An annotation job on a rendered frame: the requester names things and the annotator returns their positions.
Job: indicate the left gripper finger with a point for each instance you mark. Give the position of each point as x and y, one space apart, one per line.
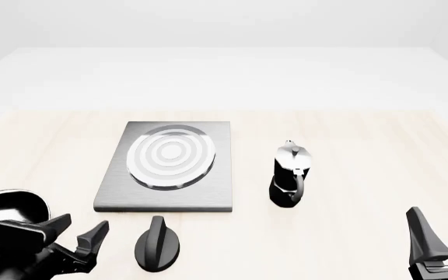
93 236
60 223

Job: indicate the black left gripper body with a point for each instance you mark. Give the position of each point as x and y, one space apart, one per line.
72 259

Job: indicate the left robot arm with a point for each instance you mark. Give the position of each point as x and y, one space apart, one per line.
2 204

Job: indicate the round black stove knob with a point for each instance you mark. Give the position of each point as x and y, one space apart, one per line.
156 248

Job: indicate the black and silver moka pot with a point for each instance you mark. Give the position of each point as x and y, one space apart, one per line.
284 175

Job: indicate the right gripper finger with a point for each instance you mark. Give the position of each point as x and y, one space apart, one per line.
422 239

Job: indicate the grey stove plate with rings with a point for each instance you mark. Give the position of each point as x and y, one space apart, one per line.
115 195

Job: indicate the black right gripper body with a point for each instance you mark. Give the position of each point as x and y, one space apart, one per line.
445 271

